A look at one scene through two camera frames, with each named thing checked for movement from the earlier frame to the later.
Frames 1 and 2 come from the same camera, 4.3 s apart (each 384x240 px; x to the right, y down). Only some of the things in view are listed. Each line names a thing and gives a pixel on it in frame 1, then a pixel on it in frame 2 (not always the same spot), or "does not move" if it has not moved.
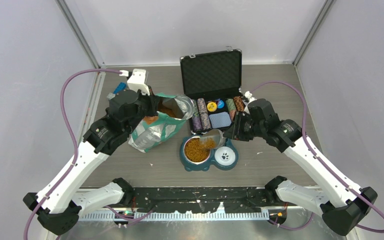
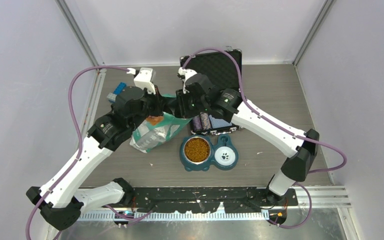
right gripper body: (243, 128) → (188, 107)
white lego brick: (110, 96) does not move
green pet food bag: (159, 128) does not move
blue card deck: (220, 119) does not move
